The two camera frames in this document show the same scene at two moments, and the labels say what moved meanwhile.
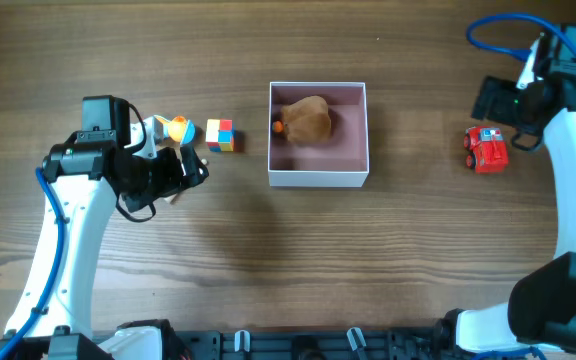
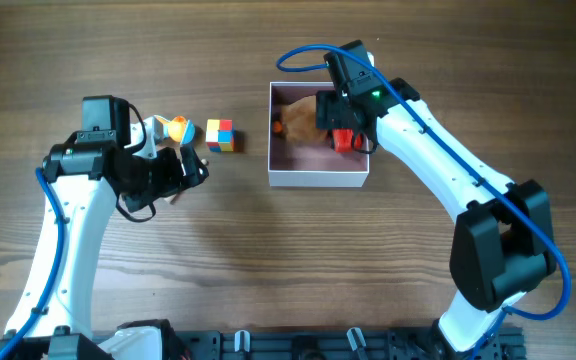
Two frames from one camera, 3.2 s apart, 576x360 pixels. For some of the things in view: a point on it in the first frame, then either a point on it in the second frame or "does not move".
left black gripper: (173, 178) does not move
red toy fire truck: (487, 150) to (342, 138)
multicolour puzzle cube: (219, 135) does not move
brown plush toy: (306, 120) does not move
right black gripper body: (491, 100) to (325, 117)
